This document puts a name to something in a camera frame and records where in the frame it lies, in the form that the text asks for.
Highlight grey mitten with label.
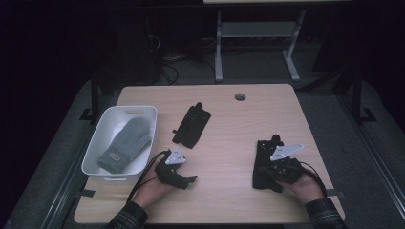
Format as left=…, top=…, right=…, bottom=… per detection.
left=96, top=116, right=153, bottom=175

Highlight right hand-held gripper black cable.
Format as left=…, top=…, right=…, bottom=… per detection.
left=299, top=160, right=329, bottom=199

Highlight white plastic bin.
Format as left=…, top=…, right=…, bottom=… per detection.
left=80, top=105, right=159, bottom=185

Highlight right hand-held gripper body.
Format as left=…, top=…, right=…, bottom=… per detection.
left=268, top=142, right=306, bottom=185

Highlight black fingerless glove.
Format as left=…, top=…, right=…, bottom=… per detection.
left=171, top=101, right=212, bottom=150
left=252, top=134, right=304, bottom=194

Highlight black floor cables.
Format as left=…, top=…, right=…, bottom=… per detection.
left=145, top=33, right=181, bottom=86

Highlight white metal table frame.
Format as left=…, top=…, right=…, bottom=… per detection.
left=214, top=9, right=308, bottom=84

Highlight person's left hand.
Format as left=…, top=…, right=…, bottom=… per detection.
left=132, top=173, right=176, bottom=209

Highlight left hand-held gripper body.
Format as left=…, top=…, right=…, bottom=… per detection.
left=155, top=146, right=187, bottom=191

